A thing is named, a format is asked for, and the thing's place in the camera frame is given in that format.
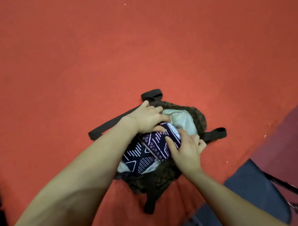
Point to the person's right hand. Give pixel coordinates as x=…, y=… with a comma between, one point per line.
x=188, y=153

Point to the single purple black sock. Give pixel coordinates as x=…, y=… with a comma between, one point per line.
x=156, y=142

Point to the person's left forearm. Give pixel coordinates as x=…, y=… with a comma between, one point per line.
x=58, y=216

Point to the dark grey seat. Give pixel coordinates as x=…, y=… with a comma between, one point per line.
x=262, y=189

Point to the person's left hand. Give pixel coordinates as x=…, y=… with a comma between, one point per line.
x=144, y=119

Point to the person's right forearm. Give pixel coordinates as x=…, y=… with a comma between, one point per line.
x=237, y=204

